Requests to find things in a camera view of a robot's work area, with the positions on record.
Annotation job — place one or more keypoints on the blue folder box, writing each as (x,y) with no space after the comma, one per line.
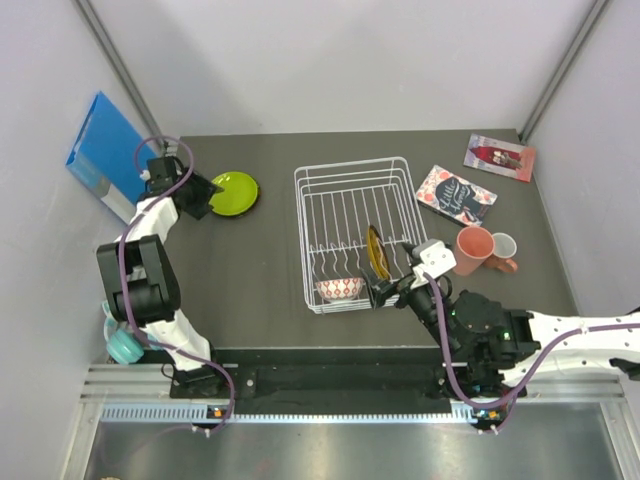
(103,154)

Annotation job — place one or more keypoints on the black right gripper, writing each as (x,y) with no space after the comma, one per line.
(378,292)

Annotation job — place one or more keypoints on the grey slotted cable duct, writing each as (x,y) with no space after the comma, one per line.
(203,414)

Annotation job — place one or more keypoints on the red purple book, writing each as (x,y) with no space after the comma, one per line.
(502,158)

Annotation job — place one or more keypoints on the teal object behind arm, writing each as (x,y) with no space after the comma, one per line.
(121,344)

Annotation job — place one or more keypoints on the yellow plate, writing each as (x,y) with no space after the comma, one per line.
(377,254)

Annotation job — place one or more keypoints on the red patterned white bowl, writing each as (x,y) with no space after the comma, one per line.
(340,290)

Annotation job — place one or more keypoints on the Little Women book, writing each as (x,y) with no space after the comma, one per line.
(455,198)

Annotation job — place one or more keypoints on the pink plastic cup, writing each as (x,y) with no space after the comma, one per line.
(473,246)

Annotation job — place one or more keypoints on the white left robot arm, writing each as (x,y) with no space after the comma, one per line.
(140,284)

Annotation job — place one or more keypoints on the black plate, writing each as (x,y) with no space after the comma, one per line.
(258,193)

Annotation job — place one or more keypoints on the white wire dish rack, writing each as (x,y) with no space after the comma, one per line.
(335,205)

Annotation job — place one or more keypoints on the lime green plate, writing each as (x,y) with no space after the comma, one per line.
(238,196)

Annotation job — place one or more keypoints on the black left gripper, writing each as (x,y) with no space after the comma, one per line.
(204,190)

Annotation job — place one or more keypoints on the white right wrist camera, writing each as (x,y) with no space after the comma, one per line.
(437,258)

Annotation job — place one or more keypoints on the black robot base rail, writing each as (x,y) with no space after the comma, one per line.
(321,380)

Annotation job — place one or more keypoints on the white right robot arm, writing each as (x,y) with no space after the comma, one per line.
(489,350)

